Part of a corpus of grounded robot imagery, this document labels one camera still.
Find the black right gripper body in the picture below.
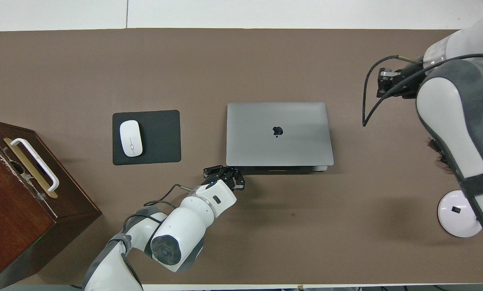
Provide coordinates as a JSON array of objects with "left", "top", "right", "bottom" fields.
[{"left": 393, "top": 61, "right": 424, "bottom": 99}]

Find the black mouse pad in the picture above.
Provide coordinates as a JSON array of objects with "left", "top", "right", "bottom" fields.
[{"left": 112, "top": 110, "right": 182, "bottom": 166}]

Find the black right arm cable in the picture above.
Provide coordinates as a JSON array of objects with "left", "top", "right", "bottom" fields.
[{"left": 362, "top": 55, "right": 483, "bottom": 127}]

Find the brass handle backplate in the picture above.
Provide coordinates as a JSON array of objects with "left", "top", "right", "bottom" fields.
[{"left": 4, "top": 138, "right": 58, "bottom": 199}]

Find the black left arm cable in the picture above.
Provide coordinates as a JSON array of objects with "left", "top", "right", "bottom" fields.
[{"left": 120, "top": 184, "right": 193, "bottom": 291}]

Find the brown table mat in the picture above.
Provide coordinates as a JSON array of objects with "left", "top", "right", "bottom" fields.
[{"left": 0, "top": 28, "right": 483, "bottom": 285}]

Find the white computer mouse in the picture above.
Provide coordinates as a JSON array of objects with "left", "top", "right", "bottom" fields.
[{"left": 119, "top": 120, "right": 143, "bottom": 157}]

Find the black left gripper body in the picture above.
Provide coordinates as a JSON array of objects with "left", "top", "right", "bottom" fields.
[{"left": 207, "top": 167, "right": 238, "bottom": 184}]

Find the white desk lamp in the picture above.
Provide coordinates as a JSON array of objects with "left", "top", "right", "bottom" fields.
[{"left": 437, "top": 191, "right": 483, "bottom": 238}]

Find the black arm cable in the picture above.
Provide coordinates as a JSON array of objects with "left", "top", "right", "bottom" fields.
[
  {"left": 120, "top": 184, "right": 193, "bottom": 291},
  {"left": 362, "top": 55, "right": 483, "bottom": 127}
]

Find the dark brown wooden box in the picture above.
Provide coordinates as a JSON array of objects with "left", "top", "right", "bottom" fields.
[{"left": 0, "top": 118, "right": 102, "bottom": 289}]

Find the white box handle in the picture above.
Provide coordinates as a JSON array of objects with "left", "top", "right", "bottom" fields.
[{"left": 10, "top": 138, "right": 59, "bottom": 192}]

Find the grey laptop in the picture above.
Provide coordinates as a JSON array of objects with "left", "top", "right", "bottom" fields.
[{"left": 226, "top": 102, "right": 335, "bottom": 173}]

